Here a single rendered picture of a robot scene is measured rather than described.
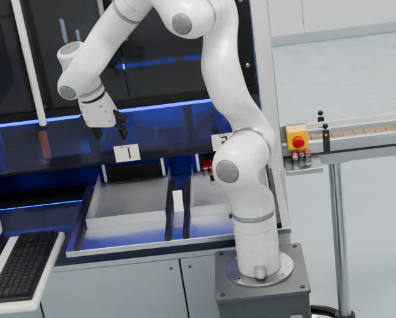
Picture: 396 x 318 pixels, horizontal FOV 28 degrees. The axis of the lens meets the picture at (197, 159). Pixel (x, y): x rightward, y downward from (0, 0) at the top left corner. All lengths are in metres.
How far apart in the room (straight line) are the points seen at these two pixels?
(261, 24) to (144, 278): 1.04
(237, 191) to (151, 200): 0.69
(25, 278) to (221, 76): 0.94
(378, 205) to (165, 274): 1.74
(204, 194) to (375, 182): 2.10
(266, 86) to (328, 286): 1.35
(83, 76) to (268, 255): 0.70
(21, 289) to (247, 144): 0.86
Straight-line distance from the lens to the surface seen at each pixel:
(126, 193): 2.79
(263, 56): 2.63
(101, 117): 2.33
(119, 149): 2.75
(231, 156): 1.99
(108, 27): 2.12
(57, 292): 3.07
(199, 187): 2.74
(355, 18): 7.45
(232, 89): 2.01
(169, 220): 2.51
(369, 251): 3.99
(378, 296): 3.66
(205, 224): 2.50
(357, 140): 2.89
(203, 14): 1.92
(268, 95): 2.67
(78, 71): 2.15
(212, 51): 2.02
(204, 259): 2.94
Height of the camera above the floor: 2.06
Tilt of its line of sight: 23 degrees down
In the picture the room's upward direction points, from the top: 8 degrees counter-clockwise
